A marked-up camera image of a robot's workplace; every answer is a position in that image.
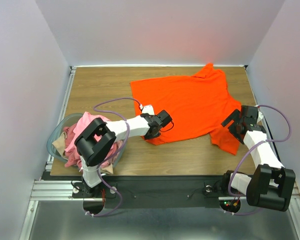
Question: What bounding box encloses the orange t shirt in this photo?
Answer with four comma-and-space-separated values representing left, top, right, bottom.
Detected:
130, 63, 241, 155

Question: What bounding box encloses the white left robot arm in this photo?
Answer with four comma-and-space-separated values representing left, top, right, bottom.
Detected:
74, 110, 173, 197

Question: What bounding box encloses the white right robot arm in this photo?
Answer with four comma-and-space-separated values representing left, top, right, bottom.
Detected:
220, 105, 296, 212

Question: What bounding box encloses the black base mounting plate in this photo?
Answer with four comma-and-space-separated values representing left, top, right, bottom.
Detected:
72, 175, 236, 209

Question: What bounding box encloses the clear plastic basket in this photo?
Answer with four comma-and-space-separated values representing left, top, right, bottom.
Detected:
46, 113, 125, 173

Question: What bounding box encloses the pink t shirt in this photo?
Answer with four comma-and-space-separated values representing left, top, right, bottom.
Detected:
63, 111, 123, 169

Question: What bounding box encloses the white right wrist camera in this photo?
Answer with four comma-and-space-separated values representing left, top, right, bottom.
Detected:
255, 105, 264, 123

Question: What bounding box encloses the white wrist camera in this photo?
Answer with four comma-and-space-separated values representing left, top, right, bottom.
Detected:
139, 104, 155, 116
255, 105, 264, 123

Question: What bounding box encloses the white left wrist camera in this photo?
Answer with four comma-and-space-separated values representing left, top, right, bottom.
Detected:
139, 104, 155, 116

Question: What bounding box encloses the aluminium frame rail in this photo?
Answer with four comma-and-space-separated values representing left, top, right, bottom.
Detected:
19, 66, 77, 240

